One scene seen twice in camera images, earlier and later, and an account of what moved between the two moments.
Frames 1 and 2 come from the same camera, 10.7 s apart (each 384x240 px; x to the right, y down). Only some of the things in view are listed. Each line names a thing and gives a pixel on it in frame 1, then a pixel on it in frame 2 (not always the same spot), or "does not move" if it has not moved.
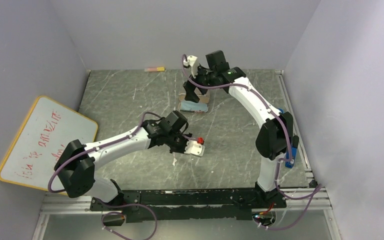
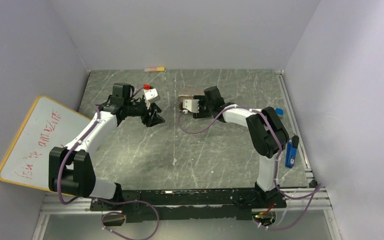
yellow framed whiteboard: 48,128 does not move
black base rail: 163,204 does not move
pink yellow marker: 158,69 does not move
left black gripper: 182,150 to 154,118
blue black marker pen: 290,164 does not move
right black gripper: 189,87 to 201,114
